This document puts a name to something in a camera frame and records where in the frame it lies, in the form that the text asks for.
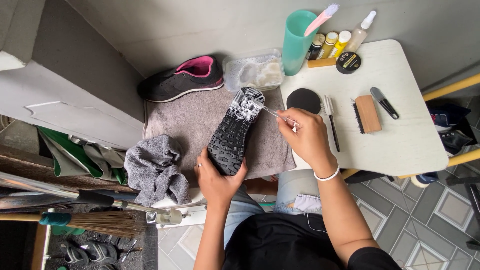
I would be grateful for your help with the person's left hand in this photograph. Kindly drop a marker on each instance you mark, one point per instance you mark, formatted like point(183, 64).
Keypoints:
point(217, 185)

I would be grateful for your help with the person's right hand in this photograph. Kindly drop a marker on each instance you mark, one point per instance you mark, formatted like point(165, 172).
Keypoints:
point(309, 140)

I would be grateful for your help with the clear plastic toothbrush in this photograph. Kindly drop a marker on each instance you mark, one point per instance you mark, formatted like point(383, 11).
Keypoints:
point(272, 111)

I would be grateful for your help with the black shoe with lugged sole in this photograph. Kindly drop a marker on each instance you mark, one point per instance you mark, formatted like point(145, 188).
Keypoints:
point(232, 138)

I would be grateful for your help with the round black pad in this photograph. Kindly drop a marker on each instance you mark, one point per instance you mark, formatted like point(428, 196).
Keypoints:
point(303, 100)

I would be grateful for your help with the person's ripped blue jeans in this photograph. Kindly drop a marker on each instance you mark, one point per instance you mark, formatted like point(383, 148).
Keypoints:
point(292, 191)

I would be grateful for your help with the crumpled grey cloth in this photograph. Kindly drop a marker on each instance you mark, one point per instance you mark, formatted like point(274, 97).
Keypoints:
point(157, 168)

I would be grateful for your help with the wooden block brush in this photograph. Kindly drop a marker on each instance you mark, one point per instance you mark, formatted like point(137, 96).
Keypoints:
point(369, 112)

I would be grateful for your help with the flat grey towel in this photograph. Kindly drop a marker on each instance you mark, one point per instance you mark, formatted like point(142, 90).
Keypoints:
point(187, 120)

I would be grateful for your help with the tan eraser block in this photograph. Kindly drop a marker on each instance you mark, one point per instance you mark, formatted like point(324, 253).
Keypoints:
point(321, 62)

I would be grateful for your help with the black and grey shoehorn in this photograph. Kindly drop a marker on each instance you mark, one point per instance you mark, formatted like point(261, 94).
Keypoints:
point(382, 101)

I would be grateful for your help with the round black polish tin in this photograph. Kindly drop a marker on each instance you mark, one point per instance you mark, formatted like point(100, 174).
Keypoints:
point(348, 62)

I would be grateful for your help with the clear container of soapy water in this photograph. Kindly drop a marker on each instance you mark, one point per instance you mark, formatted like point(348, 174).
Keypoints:
point(255, 71)

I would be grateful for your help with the person's black shirt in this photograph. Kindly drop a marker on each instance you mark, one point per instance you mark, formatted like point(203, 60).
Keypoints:
point(285, 243)

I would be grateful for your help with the black bottle with cream cap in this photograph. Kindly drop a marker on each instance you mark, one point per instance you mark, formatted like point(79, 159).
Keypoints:
point(314, 48)

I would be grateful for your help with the mustard bottle with cream cap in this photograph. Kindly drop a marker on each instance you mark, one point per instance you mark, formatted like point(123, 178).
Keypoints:
point(327, 45)

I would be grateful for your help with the teal plastic cup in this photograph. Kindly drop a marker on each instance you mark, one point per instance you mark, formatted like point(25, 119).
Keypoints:
point(296, 45)

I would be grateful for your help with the yellow bottle with white cap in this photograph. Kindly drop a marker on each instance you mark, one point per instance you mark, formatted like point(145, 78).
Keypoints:
point(340, 45)

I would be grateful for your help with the black sneaker with pink lining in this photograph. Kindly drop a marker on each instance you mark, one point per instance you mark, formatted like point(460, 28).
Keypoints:
point(180, 80)

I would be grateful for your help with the clear spray bottle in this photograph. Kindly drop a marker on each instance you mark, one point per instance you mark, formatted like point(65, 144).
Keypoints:
point(358, 35)

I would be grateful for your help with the pink toothbrush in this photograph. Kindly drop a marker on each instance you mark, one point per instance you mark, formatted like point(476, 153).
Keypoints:
point(318, 20)

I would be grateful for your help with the white and navy shoe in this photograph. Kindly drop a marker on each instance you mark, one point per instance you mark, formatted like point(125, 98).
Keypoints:
point(423, 180)

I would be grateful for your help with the metal pole with black grip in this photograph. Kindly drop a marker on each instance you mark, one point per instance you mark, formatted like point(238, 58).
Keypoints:
point(93, 197)

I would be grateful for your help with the straw broom with teal binding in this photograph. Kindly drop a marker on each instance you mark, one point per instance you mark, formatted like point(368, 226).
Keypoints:
point(93, 222)

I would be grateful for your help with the navy and black sneaker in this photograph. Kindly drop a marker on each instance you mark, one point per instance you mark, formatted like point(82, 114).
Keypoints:
point(452, 125)

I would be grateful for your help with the pair of black sandals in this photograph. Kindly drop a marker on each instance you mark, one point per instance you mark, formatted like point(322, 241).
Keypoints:
point(90, 253)

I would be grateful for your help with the green and white bag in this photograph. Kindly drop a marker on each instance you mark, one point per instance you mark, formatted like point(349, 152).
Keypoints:
point(75, 157)

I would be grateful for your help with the yellow wooden table leg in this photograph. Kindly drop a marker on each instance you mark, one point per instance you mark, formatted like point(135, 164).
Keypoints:
point(463, 158)
point(450, 88)

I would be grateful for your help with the white metal table frame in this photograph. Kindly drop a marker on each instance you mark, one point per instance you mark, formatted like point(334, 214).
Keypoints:
point(191, 215)

